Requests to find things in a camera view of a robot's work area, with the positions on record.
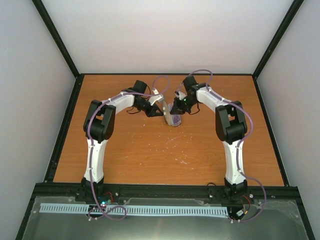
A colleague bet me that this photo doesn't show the black aluminium mounting rail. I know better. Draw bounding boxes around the black aluminium mounting rail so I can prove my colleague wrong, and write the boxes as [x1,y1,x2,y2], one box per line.
[32,182,300,203]

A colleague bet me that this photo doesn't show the plaid brown glasses case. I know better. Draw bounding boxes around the plaid brown glasses case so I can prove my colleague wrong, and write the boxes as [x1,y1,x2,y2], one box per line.
[162,100,173,127]

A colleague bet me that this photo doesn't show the pink transparent sunglasses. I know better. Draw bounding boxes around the pink transparent sunglasses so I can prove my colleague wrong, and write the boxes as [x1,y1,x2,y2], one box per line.
[170,114,182,127]

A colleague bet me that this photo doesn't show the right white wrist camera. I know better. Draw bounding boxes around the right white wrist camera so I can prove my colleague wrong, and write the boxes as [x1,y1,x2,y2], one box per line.
[174,91,186,100]

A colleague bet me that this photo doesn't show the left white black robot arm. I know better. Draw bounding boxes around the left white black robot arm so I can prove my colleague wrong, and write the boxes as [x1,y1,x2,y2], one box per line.
[81,80,164,202]

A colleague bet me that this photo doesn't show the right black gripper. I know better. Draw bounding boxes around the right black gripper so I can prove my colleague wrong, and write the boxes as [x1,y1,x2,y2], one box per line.
[169,95,197,115]

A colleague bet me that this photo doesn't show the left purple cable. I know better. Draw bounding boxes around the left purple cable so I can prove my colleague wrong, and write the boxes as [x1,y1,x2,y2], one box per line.
[88,75,171,222]

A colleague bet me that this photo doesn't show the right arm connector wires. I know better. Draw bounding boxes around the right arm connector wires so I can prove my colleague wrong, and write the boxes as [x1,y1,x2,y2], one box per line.
[234,194,252,218]

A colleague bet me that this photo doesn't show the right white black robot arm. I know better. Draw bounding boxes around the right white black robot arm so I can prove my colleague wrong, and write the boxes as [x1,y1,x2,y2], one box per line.
[170,75,248,202]

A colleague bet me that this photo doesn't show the black enclosure frame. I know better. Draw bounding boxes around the black enclosure frame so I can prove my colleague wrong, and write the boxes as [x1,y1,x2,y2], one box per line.
[14,0,316,240]

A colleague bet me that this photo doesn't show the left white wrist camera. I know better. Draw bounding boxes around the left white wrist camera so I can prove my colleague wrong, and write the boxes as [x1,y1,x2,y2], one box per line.
[148,88,164,106]

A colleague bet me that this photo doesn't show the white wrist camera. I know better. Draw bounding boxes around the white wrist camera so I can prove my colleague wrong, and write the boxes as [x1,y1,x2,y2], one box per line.
[148,88,164,106]
[174,91,186,100]

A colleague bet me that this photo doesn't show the light blue slotted cable duct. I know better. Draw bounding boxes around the light blue slotted cable duct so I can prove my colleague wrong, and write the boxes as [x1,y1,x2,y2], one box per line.
[39,203,228,218]

